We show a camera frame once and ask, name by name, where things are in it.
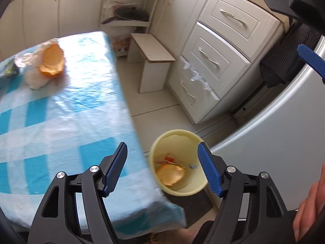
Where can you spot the bags of food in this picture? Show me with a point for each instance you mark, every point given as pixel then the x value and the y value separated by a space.
pixel 120 43

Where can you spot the person's right hand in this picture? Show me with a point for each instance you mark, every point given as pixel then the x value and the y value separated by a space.
pixel 309 208

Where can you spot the black striped towel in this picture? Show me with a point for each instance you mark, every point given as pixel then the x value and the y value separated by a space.
pixel 287 56

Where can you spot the patterned slipper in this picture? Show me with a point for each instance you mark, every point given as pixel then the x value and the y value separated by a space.
pixel 156 239

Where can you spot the orange peel piece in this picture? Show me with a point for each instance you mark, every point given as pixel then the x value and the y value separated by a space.
pixel 170 175

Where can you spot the white refrigerator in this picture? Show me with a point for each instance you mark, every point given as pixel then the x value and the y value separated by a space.
pixel 279 132

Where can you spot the yellow plastic bin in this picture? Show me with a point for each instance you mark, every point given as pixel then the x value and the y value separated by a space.
pixel 175 142

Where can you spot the white kitchen base cabinets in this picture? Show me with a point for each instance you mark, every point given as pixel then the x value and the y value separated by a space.
pixel 38 10

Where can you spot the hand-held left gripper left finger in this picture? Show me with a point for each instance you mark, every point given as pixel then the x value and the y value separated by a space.
pixel 115 167

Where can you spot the red white snack wrapper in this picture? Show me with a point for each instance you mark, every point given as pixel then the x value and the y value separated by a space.
pixel 167 158

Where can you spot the clear plastic wrap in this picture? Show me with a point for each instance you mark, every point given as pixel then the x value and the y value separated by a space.
pixel 195 76

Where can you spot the white wooden stool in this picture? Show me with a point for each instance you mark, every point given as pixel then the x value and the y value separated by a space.
pixel 152 48

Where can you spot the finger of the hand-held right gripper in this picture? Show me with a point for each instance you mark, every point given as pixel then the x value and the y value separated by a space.
pixel 279 0
pixel 313 61

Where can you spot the dark snack packet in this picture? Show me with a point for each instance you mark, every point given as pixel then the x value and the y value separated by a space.
pixel 7 70

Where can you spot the white cabinet drawer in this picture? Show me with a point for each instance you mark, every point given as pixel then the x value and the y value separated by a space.
pixel 215 56
pixel 236 17
pixel 189 99

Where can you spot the large curved orange peel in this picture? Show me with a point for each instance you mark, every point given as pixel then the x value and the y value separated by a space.
pixel 52 61

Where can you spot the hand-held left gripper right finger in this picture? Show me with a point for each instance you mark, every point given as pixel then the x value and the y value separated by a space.
pixel 209 170

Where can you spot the frying pan with lid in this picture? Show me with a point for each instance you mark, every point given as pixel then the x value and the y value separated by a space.
pixel 132 14

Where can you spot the blue checked plastic tablecloth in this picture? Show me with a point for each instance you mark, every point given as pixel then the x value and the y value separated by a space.
pixel 63 122

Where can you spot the white trolley shelf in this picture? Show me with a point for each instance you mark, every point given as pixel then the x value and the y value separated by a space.
pixel 121 23

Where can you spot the clear plastic bag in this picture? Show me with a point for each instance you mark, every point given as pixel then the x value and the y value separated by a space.
pixel 34 81

